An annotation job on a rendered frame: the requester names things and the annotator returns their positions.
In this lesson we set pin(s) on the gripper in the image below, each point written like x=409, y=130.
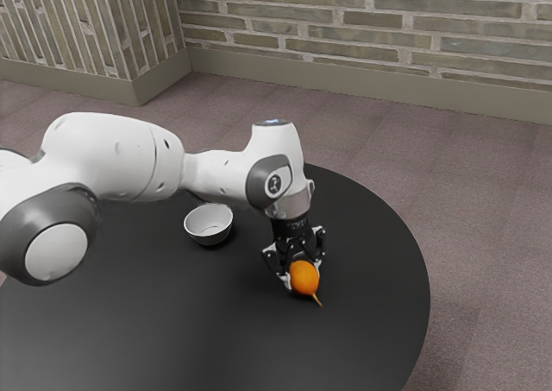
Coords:
x=292, y=230

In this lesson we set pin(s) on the orange fruit with stem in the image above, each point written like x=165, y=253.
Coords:
x=304, y=278

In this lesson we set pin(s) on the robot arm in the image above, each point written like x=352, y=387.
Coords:
x=129, y=166

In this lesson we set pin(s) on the white bowl with dark outside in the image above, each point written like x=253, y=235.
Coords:
x=208, y=225

